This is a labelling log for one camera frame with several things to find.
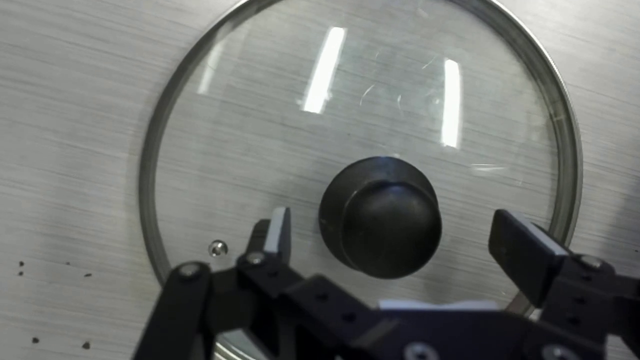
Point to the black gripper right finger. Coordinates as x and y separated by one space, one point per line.
533 260

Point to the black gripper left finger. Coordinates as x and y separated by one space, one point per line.
267 313

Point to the glass lid with black knob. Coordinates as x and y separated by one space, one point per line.
267 133

